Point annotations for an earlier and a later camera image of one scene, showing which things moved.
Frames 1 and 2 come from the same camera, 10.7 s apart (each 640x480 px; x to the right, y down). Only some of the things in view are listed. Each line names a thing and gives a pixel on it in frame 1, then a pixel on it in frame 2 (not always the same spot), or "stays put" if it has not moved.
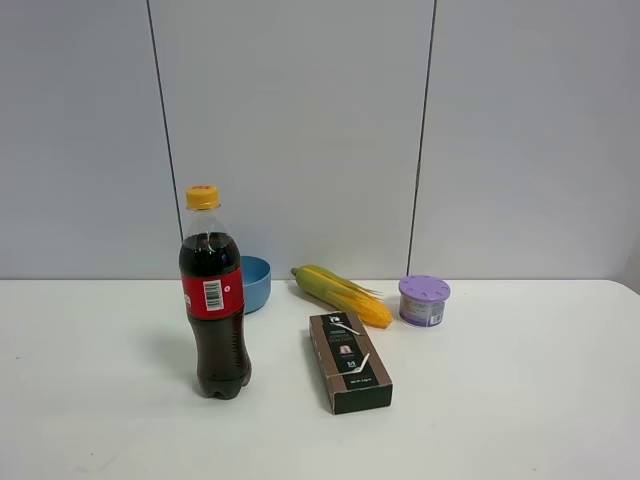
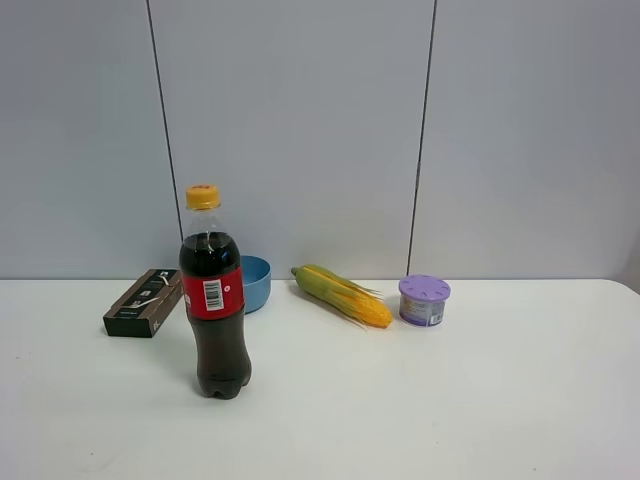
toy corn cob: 364,304 stays put
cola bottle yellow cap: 213,290 stays put
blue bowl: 257,279 stays put
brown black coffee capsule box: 355,376 to 143,308
